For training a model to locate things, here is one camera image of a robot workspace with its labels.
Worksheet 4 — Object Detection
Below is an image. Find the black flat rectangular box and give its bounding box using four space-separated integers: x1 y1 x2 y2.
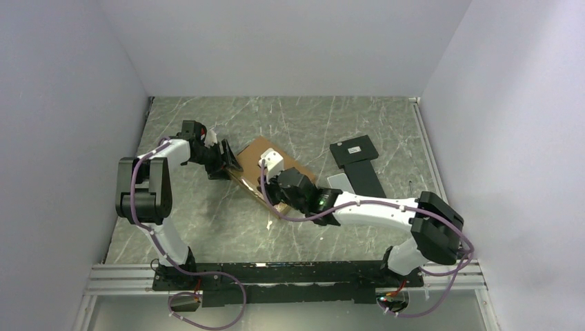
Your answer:
343 160 386 198

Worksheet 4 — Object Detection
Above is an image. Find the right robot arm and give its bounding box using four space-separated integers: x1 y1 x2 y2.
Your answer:
259 167 464 286

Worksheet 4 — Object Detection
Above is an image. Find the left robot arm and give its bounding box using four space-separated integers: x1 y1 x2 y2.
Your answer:
115 120 243 290

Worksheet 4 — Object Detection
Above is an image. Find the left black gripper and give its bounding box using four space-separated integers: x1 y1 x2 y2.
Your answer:
190 139 243 180

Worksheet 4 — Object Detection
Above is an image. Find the white rounded power bank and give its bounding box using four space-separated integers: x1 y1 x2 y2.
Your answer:
327 173 355 194

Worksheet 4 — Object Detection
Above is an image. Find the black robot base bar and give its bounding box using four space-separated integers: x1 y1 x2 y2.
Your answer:
152 261 424 308

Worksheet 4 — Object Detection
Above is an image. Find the aluminium frame rail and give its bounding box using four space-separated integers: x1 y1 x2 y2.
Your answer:
78 97 499 330

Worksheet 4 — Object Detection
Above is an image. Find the brown cardboard express box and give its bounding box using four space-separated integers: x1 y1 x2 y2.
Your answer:
227 136 316 214

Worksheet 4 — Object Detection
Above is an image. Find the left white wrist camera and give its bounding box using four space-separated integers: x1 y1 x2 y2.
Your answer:
201 129 218 148

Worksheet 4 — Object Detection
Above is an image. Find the black square box with label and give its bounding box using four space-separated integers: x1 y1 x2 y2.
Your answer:
329 135 379 168

